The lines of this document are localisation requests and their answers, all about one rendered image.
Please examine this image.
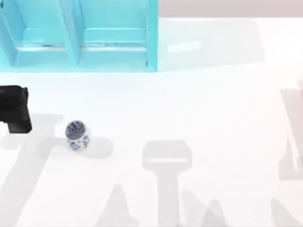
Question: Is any light blue rack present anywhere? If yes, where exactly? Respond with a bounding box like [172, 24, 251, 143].
[0, 0, 159, 73]

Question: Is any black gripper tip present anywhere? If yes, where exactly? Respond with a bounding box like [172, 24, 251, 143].
[0, 85, 33, 134]

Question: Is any blue and white patterned cup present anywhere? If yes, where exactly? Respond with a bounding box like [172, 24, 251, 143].
[65, 120, 91, 153]

